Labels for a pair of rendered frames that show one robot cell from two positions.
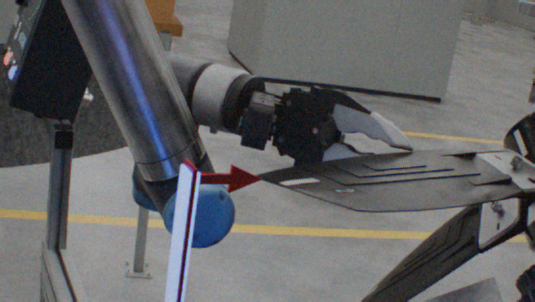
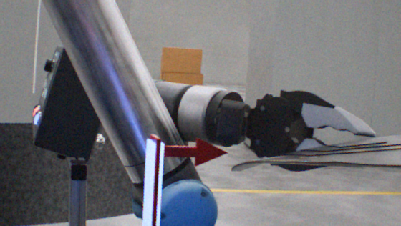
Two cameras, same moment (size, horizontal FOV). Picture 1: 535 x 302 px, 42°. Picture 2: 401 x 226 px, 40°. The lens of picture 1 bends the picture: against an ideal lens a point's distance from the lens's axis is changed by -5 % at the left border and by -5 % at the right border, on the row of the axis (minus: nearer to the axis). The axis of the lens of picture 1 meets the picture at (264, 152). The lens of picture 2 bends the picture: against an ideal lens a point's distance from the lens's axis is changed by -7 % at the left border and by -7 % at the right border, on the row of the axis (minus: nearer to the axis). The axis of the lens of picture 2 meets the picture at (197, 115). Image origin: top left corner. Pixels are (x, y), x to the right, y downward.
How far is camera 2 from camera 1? 15 cm
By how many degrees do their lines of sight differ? 14
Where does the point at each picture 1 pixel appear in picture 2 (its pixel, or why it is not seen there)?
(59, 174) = (76, 202)
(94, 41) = (79, 53)
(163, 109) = (144, 113)
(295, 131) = (270, 132)
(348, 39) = not seen: hidden behind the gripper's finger
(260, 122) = (232, 117)
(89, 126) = (122, 191)
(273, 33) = not seen: hidden behind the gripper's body
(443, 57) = not seen: outside the picture
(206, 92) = (190, 107)
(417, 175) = (379, 148)
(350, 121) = (316, 117)
